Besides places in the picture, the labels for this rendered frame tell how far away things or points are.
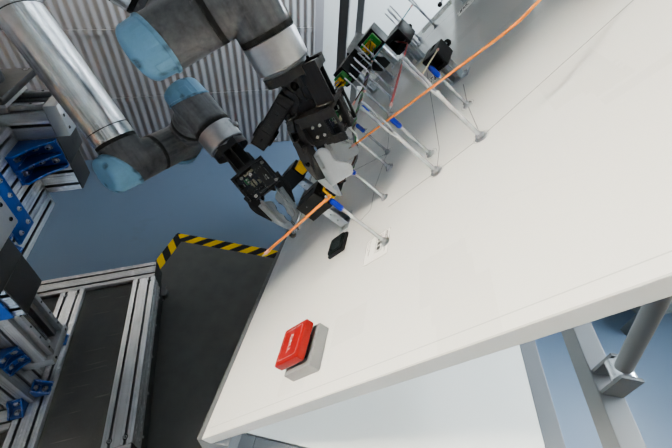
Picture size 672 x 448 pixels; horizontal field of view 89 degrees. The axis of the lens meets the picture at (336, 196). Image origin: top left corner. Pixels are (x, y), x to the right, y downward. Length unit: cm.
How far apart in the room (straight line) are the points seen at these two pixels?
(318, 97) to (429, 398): 62
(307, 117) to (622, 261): 37
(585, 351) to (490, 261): 44
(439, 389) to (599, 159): 60
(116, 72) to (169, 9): 245
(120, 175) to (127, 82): 223
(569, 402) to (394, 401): 126
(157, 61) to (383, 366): 41
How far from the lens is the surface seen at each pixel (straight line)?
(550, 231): 32
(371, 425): 77
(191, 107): 71
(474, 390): 85
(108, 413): 153
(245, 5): 46
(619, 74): 42
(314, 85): 48
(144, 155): 74
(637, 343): 63
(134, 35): 48
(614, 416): 71
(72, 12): 286
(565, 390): 198
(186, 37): 47
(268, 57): 46
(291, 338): 47
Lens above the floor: 153
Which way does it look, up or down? 38 degrees down
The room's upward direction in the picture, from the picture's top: 4 degrees clockwise
